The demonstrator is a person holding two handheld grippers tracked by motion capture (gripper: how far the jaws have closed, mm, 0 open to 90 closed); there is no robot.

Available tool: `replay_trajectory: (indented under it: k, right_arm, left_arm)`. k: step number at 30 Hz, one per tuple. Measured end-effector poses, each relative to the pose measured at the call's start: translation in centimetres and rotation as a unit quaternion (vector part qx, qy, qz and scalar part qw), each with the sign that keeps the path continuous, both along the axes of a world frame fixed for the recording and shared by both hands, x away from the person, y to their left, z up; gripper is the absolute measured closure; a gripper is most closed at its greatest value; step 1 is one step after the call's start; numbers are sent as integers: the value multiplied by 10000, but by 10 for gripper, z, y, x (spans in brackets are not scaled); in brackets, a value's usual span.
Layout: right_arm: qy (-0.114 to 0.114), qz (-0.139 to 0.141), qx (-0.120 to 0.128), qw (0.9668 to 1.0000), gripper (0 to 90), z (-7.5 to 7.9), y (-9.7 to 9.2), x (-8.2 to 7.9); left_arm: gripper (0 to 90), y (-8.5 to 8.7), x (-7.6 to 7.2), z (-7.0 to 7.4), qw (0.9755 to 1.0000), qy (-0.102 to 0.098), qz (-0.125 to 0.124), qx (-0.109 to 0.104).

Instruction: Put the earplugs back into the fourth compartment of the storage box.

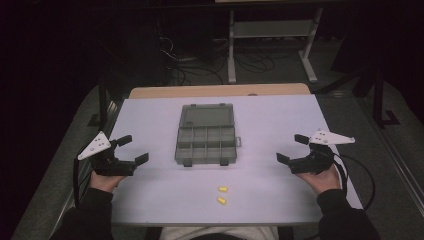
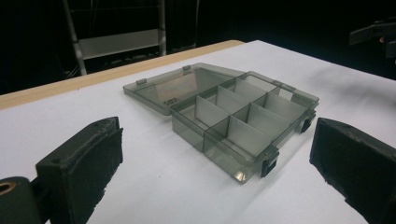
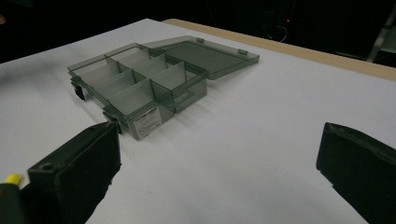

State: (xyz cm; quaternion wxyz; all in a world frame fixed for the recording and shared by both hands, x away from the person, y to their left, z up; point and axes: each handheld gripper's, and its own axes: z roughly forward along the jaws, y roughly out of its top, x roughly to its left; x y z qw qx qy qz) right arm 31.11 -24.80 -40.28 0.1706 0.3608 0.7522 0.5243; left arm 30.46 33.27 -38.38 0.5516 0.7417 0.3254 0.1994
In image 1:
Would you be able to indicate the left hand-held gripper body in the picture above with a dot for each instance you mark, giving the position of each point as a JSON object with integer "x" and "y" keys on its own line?
{"x": 111, "y": 166}

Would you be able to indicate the grey plastic compartment box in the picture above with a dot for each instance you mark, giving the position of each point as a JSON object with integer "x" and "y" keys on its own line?
{"x": 206, "y": 146}

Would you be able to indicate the wooden table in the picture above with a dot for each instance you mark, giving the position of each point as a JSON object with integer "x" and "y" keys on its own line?
{"x": 220, "y": 90}

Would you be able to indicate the person's right hand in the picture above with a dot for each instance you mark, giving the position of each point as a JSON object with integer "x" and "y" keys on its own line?
{"x": 321, "y": 182}

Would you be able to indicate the yellow foam earplug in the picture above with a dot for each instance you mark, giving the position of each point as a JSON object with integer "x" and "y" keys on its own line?
{"x": 221, "y": 200}
{"x": 223, "y": 189}

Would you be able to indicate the black metal stand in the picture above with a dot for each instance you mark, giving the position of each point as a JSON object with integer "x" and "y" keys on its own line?
{"x": 102, "y": 103}
{"x": 378, "y": 100}

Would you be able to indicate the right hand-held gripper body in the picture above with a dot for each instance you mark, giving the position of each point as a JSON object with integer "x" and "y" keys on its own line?
{"x": 315, "y": 161}

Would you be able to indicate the white metal table frame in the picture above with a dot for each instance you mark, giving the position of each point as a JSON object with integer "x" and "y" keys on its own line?
{"x": 273, "y": 29}

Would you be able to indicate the person's left hand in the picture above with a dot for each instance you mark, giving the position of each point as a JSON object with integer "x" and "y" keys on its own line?
{"x": 104, "y": 182}

